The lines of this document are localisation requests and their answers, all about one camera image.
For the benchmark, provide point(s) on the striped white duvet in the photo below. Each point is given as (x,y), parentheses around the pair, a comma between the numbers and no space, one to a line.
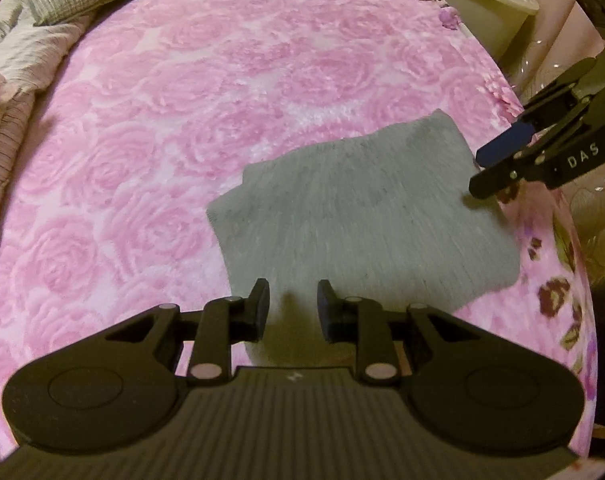
(30,53)

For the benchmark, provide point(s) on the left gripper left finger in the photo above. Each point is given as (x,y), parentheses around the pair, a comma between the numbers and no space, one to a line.
(223,322)

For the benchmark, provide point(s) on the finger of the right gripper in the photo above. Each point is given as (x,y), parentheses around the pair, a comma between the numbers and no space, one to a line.
(545,109)
(561,154)

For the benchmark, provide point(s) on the grey sweater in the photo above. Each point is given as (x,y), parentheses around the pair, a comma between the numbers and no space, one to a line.
(386,216)

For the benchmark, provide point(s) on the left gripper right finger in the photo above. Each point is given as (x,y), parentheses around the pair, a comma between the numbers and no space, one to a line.
(361,322)

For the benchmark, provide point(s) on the pink rose bed blanket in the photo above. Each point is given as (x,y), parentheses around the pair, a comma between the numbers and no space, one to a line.
(157,111)

